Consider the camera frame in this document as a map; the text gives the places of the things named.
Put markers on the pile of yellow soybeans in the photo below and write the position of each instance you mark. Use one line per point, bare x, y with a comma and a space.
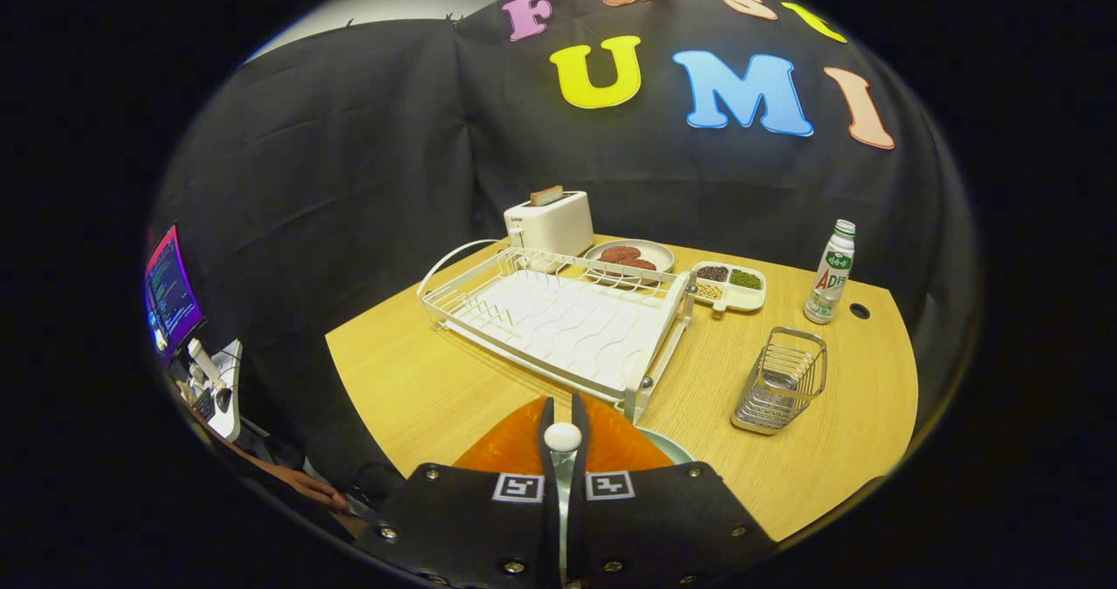
709, 291

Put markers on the pile of dark red beans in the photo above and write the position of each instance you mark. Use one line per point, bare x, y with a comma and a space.
712, 273

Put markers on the white toaster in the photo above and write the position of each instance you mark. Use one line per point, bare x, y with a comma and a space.
558, 227

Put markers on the black backdrop cloth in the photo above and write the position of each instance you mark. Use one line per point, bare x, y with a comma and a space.
349, 179

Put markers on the pale green plate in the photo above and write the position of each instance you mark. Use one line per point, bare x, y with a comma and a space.
668, 448

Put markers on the toast slice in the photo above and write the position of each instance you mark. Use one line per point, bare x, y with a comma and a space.
546, 195

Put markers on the computer monitor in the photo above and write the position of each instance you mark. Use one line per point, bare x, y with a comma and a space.
170, 292

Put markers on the beige round plate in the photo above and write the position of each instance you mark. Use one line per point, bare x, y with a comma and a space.
659, 253

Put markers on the metal spoon with white knob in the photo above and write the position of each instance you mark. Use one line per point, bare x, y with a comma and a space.
563, 437

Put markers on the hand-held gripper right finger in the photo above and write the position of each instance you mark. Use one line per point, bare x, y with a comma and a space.
583, 465

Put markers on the brown meat patty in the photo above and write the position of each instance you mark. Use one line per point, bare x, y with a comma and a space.
639, 265
620, 253

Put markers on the white bottle with green label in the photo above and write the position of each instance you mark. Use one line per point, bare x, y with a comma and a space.
829, 288

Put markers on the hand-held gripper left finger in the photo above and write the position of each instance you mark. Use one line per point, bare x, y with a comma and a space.
543, 465

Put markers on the white divided snack tray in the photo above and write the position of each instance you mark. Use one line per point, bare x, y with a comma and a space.
750, 299

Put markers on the pile of green beans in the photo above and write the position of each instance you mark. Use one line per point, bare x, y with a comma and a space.
745, 279

